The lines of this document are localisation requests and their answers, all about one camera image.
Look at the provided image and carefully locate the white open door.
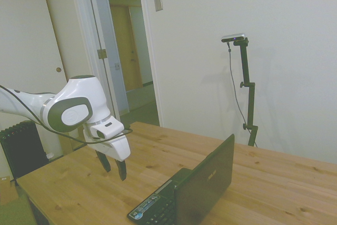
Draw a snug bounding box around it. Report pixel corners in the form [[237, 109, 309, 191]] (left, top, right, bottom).
[[85, 0, 130, 117]]

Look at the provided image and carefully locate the black camera stand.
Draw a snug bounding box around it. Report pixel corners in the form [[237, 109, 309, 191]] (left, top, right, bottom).
[[232, 37, 259, 148]]

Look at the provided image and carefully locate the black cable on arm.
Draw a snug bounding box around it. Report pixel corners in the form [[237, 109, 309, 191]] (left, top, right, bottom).
[[0, 84, 134, 144]]

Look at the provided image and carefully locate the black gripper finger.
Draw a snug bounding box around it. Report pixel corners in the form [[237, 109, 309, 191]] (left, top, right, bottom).
[[113, 159, 128, 182], [95, 150, 112, 174]]

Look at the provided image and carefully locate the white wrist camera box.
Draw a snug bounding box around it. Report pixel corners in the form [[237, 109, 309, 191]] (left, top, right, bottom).
[[89, 116, 125, 140]]

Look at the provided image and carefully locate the black radiator heater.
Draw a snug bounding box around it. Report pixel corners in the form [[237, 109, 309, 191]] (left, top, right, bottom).
[[0, 120, 49, 180]]

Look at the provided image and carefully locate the brown cardboard box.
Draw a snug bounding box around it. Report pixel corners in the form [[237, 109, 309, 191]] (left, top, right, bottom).
[[0, 175, 19, 206]]

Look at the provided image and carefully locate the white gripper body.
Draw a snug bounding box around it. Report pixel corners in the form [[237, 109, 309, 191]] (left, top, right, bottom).
[[83, 129, 132, 162]]

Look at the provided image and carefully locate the green upholstered seat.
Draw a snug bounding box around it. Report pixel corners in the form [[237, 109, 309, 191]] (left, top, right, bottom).
[[0, 192, 36, 225]]

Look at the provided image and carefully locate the silver camera on stand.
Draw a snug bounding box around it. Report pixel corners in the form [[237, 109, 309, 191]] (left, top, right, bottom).
[[221, 33, 247, 43]]

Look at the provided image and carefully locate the black ASUS laptop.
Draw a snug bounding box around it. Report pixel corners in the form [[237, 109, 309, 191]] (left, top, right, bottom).
[[126, 133, 235, 225]]

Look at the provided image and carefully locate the wooden hallway door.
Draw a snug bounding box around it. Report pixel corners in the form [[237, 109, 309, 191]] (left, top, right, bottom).
[[110, 4, 143, 92]]

